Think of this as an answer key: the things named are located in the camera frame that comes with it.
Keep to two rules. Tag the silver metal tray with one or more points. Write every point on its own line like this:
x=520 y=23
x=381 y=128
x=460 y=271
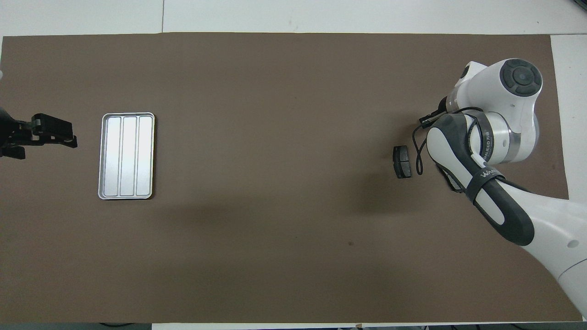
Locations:
x=128 y=156

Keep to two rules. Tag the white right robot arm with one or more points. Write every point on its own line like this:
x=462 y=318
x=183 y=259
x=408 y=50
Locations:
x=550 y=220

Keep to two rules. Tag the brown table mat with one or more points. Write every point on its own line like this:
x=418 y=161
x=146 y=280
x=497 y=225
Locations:
x=229 y=256

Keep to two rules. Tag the rectangular dark grey brake pad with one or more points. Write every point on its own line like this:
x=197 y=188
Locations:
x=402 y=162

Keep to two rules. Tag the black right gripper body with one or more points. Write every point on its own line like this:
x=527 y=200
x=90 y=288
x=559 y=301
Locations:
x=444 y=105

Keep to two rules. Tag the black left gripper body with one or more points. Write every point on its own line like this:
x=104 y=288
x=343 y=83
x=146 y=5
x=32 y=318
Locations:
x=7 y=131

